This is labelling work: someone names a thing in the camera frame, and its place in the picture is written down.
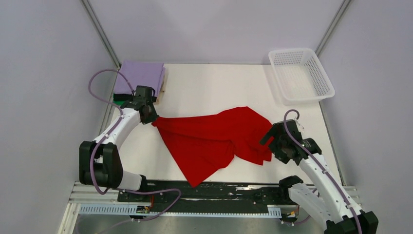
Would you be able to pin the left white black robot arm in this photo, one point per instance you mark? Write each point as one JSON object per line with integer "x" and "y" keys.
{"x": 99, "y": 160}

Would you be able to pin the red t shirt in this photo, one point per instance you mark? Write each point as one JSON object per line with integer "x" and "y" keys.
{"x": 202, "y": 145}

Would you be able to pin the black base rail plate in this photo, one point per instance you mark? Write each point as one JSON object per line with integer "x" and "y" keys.
{"x": 213, "y": 197}

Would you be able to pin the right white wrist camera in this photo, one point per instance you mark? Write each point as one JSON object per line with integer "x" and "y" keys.
{"x": 300, "y": 126}

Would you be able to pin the wooden board under stack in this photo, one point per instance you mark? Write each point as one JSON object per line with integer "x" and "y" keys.
{"x": 161, "y": 90}

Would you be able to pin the white plastic basket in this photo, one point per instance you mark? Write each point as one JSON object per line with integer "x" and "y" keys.
{"x": 300, "y": 76}

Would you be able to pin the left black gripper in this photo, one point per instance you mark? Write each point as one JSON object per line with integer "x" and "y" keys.
{"x": 154, "y": 117}

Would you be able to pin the folded black t shirt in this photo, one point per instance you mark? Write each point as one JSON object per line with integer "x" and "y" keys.
{"x": 122, "y": 97}

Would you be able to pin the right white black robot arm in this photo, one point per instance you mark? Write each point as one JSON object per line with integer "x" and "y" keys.
{"x": 334, "y": 209}

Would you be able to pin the folded green t shirt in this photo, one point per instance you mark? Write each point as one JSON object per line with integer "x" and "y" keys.
{"x": 119, "y": 102}

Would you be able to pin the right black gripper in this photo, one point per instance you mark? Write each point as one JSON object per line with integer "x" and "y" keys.
{"x": 272, "y": 132}

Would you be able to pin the folded lilac t shirt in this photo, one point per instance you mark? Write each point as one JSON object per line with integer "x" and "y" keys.
{"x": 149, "y": 74}

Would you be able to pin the white slotted cable duct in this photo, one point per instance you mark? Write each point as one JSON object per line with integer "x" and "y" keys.
{"x": 135, "y": 210}

